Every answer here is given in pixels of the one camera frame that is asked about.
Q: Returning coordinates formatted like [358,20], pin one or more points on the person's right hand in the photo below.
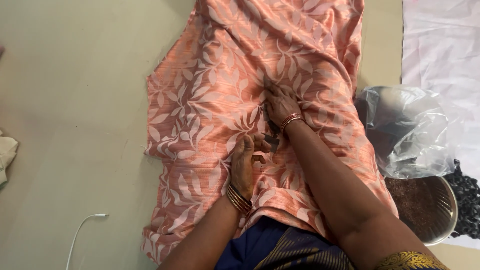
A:
[283,105]

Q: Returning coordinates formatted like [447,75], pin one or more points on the person's left hand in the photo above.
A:
[243,168]

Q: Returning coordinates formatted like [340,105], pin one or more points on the person's right fingers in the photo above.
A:
[273,88]

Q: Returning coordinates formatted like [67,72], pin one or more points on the person's left fingers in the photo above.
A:
[260,144]

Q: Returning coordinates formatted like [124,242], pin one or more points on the dark grey fabric strip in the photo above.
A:
[272,141]

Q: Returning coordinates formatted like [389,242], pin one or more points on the red gold right wrist bangles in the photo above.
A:
[291,119]

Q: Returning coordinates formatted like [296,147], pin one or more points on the red gold wrist bangles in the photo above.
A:
[291,119]
[238,200]

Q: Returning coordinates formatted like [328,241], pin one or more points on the red gold left wrist bangles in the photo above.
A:
[238,200]

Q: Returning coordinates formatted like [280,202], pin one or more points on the peach leaf-print fabric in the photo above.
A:
[210,82]

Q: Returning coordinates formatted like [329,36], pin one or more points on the navy blue gold-striped saree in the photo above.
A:
[277,247]

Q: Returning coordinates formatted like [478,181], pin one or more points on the clear plastic bag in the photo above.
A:
[408,131]

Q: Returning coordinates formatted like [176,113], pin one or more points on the brown beads in bowl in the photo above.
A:
[416,204]

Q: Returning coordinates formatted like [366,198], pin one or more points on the white cloth sheet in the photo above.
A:
[442,45]

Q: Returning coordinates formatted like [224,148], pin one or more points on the gold patterned blouse sleeve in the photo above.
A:
[408,261]

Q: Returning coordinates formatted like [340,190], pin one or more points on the round steel bowl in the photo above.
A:
[448,221]

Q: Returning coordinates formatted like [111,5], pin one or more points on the heap of black beads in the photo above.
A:
[467,206]

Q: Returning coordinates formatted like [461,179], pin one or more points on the cream cloth piece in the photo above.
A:
[6,157]

